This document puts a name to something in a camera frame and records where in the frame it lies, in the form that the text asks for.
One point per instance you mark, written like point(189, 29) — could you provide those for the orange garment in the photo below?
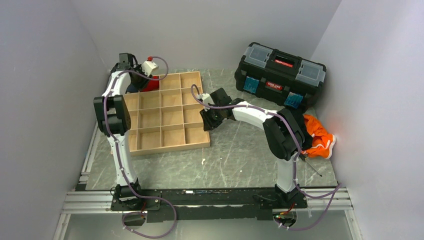
point(322, 141)

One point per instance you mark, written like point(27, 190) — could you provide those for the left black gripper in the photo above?
point(141, 86)

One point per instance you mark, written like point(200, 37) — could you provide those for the wooden compartment tray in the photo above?
point(167, 119)

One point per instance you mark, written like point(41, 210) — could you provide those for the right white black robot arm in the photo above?
point(285, 130)

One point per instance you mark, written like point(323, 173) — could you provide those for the yellow black screwdriver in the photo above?
point(313, 167)

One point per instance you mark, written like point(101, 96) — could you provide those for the dark blue rolled garment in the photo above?
point(131, 89)

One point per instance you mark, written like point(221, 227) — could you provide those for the black toolbox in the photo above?
point(285, 79)

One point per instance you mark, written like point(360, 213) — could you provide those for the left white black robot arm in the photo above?
point(114, 121)

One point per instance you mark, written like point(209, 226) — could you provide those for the red white underwear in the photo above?
point(152, 85)

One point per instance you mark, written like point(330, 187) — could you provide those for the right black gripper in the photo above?
point(208, 124)

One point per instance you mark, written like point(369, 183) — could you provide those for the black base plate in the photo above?
point(260, 203)

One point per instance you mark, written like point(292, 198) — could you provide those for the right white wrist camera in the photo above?
point(205, 99)

